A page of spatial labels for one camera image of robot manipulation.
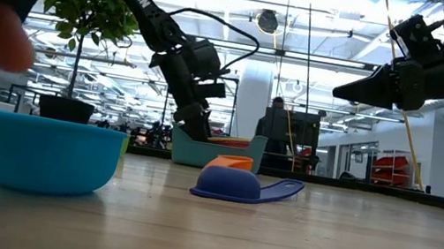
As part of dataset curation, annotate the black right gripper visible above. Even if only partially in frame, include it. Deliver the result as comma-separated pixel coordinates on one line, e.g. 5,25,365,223
331,47,436,116

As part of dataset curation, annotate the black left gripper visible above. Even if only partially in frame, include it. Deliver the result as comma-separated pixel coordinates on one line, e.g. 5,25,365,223
139,49,224,144

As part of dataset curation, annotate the yellow measuring cup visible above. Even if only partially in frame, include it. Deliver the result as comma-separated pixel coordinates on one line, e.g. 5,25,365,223
207,132,252,145

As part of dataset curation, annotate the orange measuring cup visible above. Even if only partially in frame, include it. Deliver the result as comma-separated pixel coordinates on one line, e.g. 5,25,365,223
204,150,254,176

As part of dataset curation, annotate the purple measuring cup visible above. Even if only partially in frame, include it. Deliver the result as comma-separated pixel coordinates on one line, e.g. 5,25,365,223
188,162,307,214

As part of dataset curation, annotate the teal measuring cup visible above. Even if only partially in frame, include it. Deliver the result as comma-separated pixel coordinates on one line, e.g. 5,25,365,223
0,110,129,207

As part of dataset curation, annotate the teal plastic basket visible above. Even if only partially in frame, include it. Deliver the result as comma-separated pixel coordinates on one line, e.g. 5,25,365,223
166,121,269,178

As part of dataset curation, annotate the white building pillar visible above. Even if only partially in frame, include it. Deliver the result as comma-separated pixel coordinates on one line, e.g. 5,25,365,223
230,58,277,144

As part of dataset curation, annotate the red storage bin shelf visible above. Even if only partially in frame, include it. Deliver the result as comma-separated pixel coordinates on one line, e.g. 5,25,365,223
368,150,423,191

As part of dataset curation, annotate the person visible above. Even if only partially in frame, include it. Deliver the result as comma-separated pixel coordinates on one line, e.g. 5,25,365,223
251,93,294,155

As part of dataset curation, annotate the black monitor screen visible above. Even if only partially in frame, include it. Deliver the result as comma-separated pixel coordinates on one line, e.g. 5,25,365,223
261,107,322,148

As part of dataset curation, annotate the green leafy potted tree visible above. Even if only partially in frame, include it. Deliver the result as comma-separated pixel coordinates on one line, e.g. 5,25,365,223
26,0,144,109

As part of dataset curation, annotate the black metal frame rig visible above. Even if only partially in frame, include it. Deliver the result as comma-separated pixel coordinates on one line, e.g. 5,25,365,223
160,67,241,139

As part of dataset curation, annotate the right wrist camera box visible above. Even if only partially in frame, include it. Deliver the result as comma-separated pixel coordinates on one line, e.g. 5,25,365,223
385,11,444,69

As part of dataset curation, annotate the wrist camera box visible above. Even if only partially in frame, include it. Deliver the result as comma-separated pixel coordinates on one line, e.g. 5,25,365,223
385,11,444,69
177,35,236,102

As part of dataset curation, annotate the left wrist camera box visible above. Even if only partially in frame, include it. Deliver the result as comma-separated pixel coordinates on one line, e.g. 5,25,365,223
177,35,236,102

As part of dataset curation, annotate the thick yellow rope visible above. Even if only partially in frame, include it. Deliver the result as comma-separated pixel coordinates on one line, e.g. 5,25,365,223
353,0,444,192

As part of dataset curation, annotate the black hanging cable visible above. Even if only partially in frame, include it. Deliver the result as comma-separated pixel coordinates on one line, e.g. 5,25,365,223
288,0,327,115

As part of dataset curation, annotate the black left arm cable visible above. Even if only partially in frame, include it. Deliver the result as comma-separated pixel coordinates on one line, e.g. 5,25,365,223
160,4,266,77

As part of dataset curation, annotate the black ceiling cable reel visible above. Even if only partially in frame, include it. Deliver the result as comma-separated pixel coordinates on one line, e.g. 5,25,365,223
255,8,281,35

